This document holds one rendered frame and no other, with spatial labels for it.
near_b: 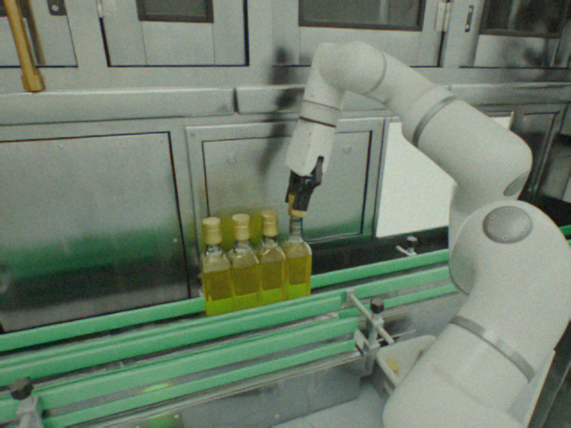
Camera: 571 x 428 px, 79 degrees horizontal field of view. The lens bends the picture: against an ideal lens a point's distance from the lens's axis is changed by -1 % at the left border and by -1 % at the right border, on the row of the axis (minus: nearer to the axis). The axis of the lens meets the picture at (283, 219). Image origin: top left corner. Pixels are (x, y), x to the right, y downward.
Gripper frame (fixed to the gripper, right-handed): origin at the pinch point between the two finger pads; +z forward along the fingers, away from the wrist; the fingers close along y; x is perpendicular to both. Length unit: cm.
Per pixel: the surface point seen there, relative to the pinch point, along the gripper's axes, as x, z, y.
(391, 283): 27.8, 16.6, 4.4
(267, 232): -5.2, 7.6, 1.3
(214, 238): -15.4, 9.9, 1.2
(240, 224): -11.1, 6.4, 1.5
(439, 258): 48.4, 12.1, -2.6
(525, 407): 52, 32, 30
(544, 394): 114, 58, 10
